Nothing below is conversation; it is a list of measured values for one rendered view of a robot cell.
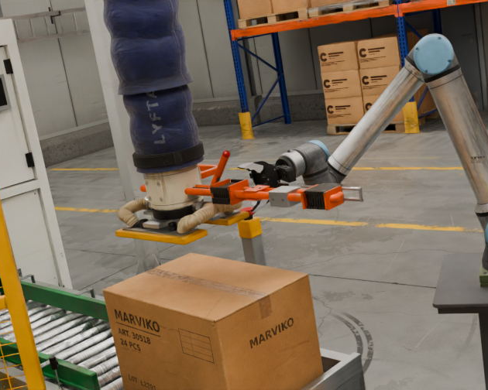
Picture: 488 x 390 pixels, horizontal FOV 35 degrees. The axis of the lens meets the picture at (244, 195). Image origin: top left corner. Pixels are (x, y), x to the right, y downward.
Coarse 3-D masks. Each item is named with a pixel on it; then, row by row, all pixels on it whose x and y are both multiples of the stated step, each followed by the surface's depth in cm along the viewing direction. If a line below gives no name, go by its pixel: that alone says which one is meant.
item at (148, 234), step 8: (136, 224) 251; (168, 224) 235; (176, 224) 236; (120, 232) 248; (128, 232) 245; (136, 232) 243; (144, 232) 241; (152, 232) 239; (160, 232) 236; (168, 232) 235; (176, 232) 233; (192, 232) 232; (200, 232) 231; (152, 240) 237; (160, 240) 234; (168, 240) 231; (176, 240) 229; (184, 240) 227; (192, 240) 229
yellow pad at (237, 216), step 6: (234, 210) 248; (222, 216) 244; (228, 216) 243; (234, 216) 243; (240, 216) 244; (246, 216) 246; (204, 222) 247; (210, 222) 245; (216, 222) 243; (222, 222) 241; (228, 222) 240; (234, 222) 242
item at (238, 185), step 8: (216, 184) 229; (224, 184) 231; (232, 184) 223; (240, 184) 225; (248, 184) 228; (216, 192) 225; (224, 192) 223; (232, 192) 223; (216, 200) 226; (224, 200) 224; (232, 200) 223; (240, 200) 226
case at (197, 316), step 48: (144, 288) 256; (192, 288) 248; (240, 288) 240; (288, 288) 237; (144, 336) 249; (192, 336) 228; (240, 336) 224; (288, 336) 238; (144, 384) 258; (192, 384) 236; (240, 384) 226; (288, 384) 240
